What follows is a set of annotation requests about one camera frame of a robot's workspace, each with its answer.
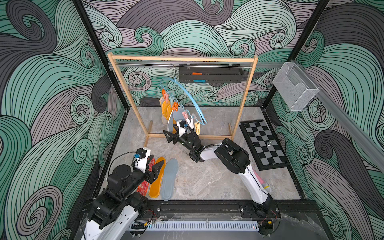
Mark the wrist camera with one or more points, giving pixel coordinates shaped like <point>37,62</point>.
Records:
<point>141,158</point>
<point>182,126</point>

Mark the white insole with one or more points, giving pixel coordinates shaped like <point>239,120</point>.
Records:
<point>170,123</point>

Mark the pink microphone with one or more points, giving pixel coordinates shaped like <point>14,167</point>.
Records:
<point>266,186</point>

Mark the white slotted cable duct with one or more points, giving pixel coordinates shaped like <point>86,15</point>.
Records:
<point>204,226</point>

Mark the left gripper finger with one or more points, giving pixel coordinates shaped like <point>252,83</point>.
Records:
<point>156,168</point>
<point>150,162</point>

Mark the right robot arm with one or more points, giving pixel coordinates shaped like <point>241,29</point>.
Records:
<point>234,158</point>

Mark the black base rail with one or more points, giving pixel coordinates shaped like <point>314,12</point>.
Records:
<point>243,209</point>

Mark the red patterned insole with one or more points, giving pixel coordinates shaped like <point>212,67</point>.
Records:
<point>144,186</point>

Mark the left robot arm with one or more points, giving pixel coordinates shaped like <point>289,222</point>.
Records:
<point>118,206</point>

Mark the white clothes peg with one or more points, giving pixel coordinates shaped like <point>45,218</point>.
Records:
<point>191,122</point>

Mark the clear acrylic wall box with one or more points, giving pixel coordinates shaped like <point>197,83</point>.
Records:
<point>295,86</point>

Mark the orange insole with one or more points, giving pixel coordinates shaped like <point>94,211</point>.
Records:
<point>167,109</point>
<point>155,188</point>

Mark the pink clothes peg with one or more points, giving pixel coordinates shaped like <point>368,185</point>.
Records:
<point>185,115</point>

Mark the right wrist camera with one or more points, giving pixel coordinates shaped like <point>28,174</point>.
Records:
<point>182,126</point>

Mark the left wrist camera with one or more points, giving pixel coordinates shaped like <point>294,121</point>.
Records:
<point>141,158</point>

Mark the black wall tool holder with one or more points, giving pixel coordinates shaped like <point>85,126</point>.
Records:
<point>210,75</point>

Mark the grey blue insole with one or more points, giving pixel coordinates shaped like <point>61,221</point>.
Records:
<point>169,179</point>
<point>178,115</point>

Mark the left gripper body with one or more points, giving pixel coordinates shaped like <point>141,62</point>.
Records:
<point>148,177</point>

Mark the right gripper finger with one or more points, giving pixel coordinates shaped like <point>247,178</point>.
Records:
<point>176,128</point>
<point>171,137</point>

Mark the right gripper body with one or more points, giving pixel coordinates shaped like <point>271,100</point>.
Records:
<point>186,140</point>

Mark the black white chessboard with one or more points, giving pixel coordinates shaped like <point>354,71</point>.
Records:
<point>257,134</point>

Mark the wooden clothes rack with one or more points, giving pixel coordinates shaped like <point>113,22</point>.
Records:
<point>180,94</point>

